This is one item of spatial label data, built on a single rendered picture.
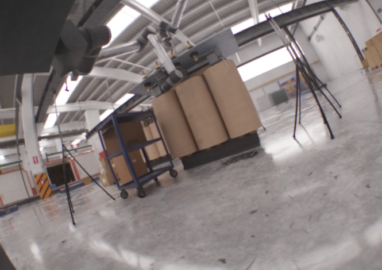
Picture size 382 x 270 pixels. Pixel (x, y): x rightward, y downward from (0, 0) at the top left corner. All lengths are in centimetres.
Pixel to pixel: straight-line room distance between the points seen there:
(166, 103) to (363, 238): 214
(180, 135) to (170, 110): 36
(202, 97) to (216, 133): 45
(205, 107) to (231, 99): 33
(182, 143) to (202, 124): 37
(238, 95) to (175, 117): 85
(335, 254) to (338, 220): 13
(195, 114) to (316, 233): 171
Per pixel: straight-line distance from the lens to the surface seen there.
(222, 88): 181
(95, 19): 557
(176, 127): 203
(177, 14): 208
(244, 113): 176
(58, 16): 87
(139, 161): 252
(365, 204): 61
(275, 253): 52
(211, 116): 186
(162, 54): 179
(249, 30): 1089
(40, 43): 98
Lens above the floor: 40
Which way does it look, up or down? 4 degrees up
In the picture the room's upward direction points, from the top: 22 degrees counter-clockwise
